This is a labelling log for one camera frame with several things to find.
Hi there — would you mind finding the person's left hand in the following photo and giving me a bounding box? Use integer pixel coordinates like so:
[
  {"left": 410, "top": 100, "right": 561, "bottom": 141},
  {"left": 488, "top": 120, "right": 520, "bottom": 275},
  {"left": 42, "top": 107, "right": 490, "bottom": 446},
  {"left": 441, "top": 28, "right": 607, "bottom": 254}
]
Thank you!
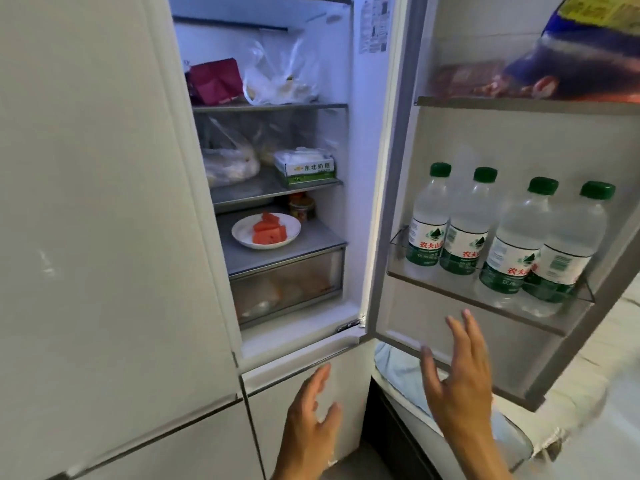
[{"left": 272, "top": 364, "right": 344, "bottom": 476}]

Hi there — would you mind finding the person's right hand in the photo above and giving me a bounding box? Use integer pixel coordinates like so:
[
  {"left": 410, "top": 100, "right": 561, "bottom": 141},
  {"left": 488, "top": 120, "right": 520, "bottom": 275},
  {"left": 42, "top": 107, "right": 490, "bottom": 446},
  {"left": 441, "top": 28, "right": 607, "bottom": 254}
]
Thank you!
[{"left": 420, "top": 309, "right": 499, "bottom": 461}]

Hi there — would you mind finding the person's right forearm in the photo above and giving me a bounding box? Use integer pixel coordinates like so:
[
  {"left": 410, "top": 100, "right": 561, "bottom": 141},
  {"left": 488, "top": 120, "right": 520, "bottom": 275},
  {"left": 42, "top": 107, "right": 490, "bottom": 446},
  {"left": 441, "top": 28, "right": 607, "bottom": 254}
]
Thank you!
[{"left": 450, "top": 456, "right": 502, "bottom": 480}]

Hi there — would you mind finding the light blue cloth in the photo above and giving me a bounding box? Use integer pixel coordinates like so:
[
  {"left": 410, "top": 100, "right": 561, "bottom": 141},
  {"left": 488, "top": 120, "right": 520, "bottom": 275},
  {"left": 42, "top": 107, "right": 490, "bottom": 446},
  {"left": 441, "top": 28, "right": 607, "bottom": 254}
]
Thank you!
[{"left": 374, "top": 342, "right": 437, "bottom": 416}]

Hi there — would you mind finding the white refrigerator lower drawer front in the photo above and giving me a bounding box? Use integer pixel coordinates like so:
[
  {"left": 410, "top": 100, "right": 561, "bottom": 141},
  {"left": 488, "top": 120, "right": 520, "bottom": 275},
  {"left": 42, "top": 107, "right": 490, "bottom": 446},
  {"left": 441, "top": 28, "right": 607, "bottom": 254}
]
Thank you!
[{"left": 241, "top": 340, "right": 377, "bottom": 480}]

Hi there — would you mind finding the white appliance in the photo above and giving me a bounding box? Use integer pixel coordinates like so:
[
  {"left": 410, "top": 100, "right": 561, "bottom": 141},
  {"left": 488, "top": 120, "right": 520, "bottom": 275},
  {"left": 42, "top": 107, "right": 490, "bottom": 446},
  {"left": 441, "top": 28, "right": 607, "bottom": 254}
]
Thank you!
[{"left": 371, "top": 365, "right": 537, "bottom": 480}]

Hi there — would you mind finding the clear door shelf bin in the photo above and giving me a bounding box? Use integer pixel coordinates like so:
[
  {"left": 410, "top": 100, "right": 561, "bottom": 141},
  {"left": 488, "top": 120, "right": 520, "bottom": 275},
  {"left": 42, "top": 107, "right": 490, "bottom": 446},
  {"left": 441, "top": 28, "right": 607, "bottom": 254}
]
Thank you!
[
  {"left": 387, "top": 225, "right": 597, "bottom": 338},
  {"left": 414, "top": 60, "right": 640, "bottom": 116}
]

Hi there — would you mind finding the clear crisper drawer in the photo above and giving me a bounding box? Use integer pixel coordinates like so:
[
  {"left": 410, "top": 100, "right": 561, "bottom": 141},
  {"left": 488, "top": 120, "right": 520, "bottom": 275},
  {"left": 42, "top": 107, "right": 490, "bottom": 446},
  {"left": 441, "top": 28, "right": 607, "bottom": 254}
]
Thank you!
[{"left": 230, "top": 247, "right": 347, "bottom": 329}]

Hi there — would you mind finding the green capped water bottle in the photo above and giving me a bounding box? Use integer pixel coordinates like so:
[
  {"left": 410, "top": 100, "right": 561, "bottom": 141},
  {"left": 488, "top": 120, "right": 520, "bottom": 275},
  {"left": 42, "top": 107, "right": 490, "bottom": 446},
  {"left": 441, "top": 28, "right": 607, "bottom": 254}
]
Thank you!
[
  {"left": 477, "top": 177, "right": 560, "bottom": 303},
  {"left": 439, "top": 167, "right": 499, "bottom": 276},
  {"left": 519, "top": 181, "right": 616, "bottom": 316},
  {"left": 405, "top": 162, "right": 453, "bottom": 281}
]

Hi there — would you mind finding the glass refrigerator shelf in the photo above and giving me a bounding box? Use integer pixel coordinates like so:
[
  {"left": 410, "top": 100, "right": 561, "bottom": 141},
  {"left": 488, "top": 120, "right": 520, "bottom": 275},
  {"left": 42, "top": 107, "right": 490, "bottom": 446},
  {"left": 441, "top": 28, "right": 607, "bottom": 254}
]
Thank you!
[
  {"left": 210, "top": 167, "right": 345, "bottom": 213},
  {"left": 217, "top": 210, "right": 349, "bottom": 278}
]

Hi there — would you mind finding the white refrigerator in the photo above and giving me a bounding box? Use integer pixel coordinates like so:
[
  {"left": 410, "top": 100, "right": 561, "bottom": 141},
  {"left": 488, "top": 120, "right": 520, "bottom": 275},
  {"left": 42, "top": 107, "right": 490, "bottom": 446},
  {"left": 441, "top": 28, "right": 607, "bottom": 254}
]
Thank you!
[{"left": 0, "top": 0, "right": 640, "bottom": 480}]

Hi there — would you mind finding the white plate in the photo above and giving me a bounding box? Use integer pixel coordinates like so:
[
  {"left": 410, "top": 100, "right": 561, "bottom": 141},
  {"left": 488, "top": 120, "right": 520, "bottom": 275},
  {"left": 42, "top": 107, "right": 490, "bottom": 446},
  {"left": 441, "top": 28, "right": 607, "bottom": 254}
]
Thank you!
[{"left": 231, "top": 213, "right": 302, "bottom": 250}]

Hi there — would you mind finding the jar with red lid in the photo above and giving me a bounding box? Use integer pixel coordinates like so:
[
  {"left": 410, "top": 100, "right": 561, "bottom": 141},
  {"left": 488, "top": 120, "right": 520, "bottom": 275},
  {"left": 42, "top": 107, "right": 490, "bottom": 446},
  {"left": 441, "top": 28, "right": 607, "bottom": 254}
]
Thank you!
[{"left": 288, "top": 193, "right": 316, "bottom": 223}]

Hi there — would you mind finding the white open refrigerator door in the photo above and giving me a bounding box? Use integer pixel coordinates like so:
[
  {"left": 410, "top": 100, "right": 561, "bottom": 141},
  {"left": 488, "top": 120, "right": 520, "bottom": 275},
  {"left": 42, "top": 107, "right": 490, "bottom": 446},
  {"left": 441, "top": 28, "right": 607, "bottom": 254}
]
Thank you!
[{"left": 366, "top": 0, "right": 640, "bottom": 411}]

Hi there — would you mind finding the white and green box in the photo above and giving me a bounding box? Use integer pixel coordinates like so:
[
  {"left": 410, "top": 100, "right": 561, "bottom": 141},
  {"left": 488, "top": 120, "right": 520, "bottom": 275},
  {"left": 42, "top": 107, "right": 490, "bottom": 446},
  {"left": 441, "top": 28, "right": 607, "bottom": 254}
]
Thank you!
[{"left": 273, "top": 147, "right": 338, "bottom": 189}]

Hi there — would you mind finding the clear plastic bag with food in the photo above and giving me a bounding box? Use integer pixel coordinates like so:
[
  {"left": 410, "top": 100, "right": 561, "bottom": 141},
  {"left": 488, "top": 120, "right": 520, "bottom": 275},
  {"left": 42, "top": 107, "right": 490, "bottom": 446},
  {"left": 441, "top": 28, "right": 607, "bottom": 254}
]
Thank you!
[
  {"left": 242, "top": 39, "right": 321, "bottom": 106},
  {"left": 202, "top": 118, "right": 261, "bottom": 188}
]

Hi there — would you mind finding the red meat packet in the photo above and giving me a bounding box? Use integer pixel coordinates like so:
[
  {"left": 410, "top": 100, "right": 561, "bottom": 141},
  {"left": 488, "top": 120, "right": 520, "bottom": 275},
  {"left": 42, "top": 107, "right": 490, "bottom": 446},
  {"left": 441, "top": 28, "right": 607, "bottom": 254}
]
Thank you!
[{"left": 431, "top": 61, "right": 521, "bottom": 99}]

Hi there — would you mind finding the white closed refrigerator door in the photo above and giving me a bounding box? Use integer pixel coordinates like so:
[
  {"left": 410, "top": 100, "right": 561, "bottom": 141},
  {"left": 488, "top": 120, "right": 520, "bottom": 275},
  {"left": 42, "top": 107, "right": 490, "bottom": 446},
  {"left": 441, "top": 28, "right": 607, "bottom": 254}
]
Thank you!
[{"left": 0, "top": 0, "right": 244, "bottom": 480}]

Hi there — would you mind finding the white printed label sticker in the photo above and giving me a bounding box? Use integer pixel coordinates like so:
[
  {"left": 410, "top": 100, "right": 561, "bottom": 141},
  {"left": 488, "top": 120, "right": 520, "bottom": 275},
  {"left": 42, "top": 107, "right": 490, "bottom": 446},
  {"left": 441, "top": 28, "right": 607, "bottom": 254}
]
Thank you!
[{"left": 359, "top": 0, "right": 394, "bottom": 55}]

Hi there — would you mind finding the dark red bag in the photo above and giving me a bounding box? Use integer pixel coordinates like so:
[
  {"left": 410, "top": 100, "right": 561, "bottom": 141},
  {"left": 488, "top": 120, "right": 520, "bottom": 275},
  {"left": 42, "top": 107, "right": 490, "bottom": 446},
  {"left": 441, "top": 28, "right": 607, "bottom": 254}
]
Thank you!
[{"left": 186, "top": 58, "right": 245, "bottom": 106}]

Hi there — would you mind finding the blue and yellow food bag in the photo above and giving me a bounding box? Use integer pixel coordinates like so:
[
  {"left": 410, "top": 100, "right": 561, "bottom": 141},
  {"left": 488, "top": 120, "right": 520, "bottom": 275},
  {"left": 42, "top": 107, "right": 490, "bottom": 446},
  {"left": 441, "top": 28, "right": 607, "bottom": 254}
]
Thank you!
[{"left": 504, "top": 0, "right": 640, "bottom": 102}]

